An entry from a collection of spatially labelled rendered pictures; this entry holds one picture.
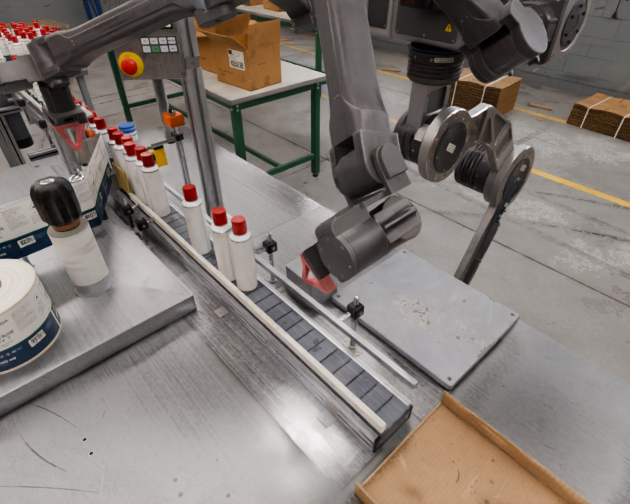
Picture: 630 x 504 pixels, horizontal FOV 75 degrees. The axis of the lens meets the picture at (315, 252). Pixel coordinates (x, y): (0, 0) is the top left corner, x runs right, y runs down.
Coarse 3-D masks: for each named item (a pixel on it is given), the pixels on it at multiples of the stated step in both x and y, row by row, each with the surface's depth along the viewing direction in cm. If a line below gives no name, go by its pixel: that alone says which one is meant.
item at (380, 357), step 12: (264, 264) 98; (276, 276) 96; (288, 288) 94; (312, 300) 89; (324, 312) 86; (336, 324) 84; (348, 336) 83; (360, 336) 81; (372, 348) 79; (384, 360) 77; (396, 372) 75; (408, 384) 74
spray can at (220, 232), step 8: (216, 208) 95; (224, 208) 95; (216, 216) 94; (224, 216) 95; (216, 224) 95; (224, 224) 96; (216, 232) 96; (224, 232) 96; (216, 240) 97; (224, 240) 97; (216, 248) 99; (224, 248) 98; (216, 256) 101; (224, 256) 100; (224, 264) 102; (232, 264) 102; (224, 272) 103; (232, 272) 104; (232, 280) 105
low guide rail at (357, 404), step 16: (144, 208) 127; (160, 224) 121; (176, 240) 116; (192, 256) 111; (272, 320) 91; (288, 336) 87; (304, 352) 84; (320, 368) 81; (336, 384) 78; (352, 400) 76; (368, 416) 73
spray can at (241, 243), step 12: (240, 216) 93; (240, 228) 92; (240, 240) 93; (240, 252) 95; (252, 252) 97; (240, 264) 97; (252, 264) 98; (240, 276) 99; (252, 276) 100; (240, 288) 102; (252, 288) 102
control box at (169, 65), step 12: (108, 0) 94; (120, 0) 94; (120, 48) 100; (132, 48) 100; (180, 48) 102; (120, 60) 102; (144, 60) 102; (156, 60) 103; (168, 60) 103; (180, 60) 103; (120, 72) 104; (144, 72) 104; (156, 72) 104; (168, 72) 105; (180, 72) 105
